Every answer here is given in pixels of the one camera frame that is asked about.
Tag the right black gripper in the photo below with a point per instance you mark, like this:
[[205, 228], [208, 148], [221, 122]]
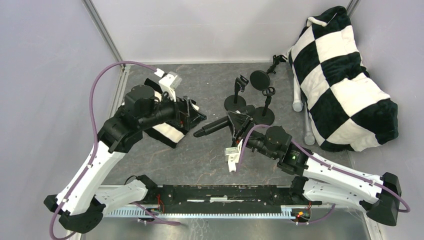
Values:
[[243, 133]]

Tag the tipped black mic stand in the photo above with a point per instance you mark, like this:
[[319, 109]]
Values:
[[260, 79]]

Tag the black mic stand ring holder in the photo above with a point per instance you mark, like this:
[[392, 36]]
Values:
[[263, 115]]

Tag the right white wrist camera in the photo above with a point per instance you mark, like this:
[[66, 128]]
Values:
[[232, 157]]

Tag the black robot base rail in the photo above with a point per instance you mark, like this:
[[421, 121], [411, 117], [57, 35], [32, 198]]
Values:
[[223, 199]]

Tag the black handheld microphone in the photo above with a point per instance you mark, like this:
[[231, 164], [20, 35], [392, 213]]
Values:
[[222, 122]]

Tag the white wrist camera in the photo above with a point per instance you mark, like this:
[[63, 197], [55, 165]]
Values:
[[232, 157], [168, 83]]

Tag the grey tube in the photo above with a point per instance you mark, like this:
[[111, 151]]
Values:
[[309, 138]]

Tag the black mic stand with clip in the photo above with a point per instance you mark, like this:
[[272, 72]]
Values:
[[235, 102]]

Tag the white tube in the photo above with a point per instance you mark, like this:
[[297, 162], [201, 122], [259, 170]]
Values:
[[297, 99]]

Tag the black white striped towel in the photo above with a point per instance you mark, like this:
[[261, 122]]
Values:
[[136, 116]]

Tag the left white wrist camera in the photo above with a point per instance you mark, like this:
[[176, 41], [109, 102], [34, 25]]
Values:
[[168, 83]]

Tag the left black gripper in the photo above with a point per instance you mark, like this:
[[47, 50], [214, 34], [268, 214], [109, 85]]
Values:
[[180, 114]]

